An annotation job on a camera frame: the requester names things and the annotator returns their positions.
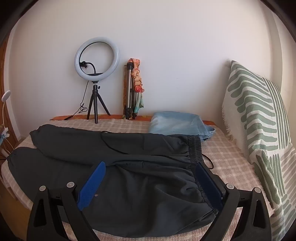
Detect white ring light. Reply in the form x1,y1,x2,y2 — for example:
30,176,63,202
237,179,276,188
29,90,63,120
74,36,120,81

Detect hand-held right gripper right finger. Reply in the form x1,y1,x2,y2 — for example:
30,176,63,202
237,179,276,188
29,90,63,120
195,163,271,241

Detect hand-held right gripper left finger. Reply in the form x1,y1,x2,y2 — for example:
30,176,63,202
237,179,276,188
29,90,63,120
26,161,106,241

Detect orange floral bed sheet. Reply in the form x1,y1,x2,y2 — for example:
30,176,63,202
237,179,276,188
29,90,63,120
50,115,216,124

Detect folded silver tripod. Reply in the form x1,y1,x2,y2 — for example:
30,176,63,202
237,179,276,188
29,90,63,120
122,61,139,120

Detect green striped white pillow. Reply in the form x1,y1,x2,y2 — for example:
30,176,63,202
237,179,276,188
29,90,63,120
222,60,296,241

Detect small black tripod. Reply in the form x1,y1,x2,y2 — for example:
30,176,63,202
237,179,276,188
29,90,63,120
87,81,111,124

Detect beige checked blanket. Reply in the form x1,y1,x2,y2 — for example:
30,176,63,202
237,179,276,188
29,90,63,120
1,118,275,241

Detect dark grey pants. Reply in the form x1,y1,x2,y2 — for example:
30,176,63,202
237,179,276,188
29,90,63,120
6,124,219,234

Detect white clip lamp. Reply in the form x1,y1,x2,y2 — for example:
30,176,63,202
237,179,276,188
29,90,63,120
0,90,11,139

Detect floral orange scarf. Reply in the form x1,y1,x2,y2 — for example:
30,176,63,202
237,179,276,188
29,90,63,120
128,59,146,114

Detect folded light blue jeans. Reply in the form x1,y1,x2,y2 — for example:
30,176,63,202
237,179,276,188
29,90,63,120
149,112,216,141

